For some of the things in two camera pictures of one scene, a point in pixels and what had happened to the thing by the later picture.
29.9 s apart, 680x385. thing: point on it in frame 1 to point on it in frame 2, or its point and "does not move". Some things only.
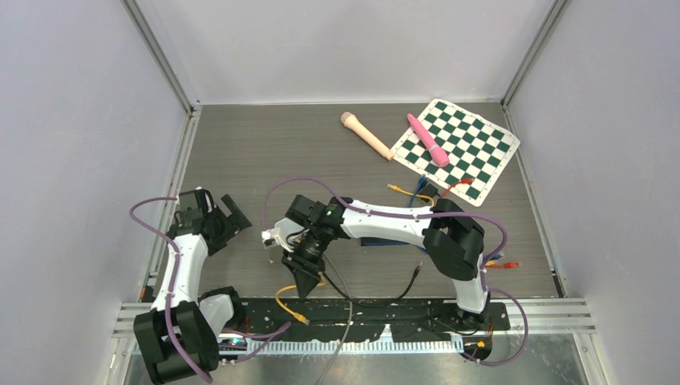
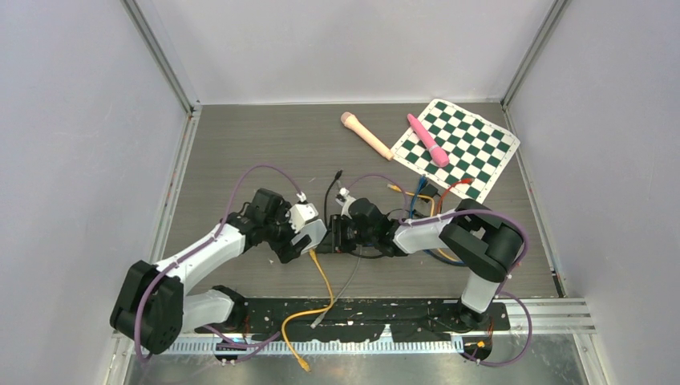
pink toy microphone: [438, 154] does not move
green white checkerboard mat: [478, 148] does not move
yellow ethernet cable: [390, 186] does not move
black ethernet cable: [378, 305] to [337, 176]
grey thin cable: [350, 321] to [315, 323]
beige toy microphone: [350, 121] does not move
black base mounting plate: [366, 318] does not move
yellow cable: [297, 315] to [303, 364]
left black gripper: [232, 224] to [284, 249]
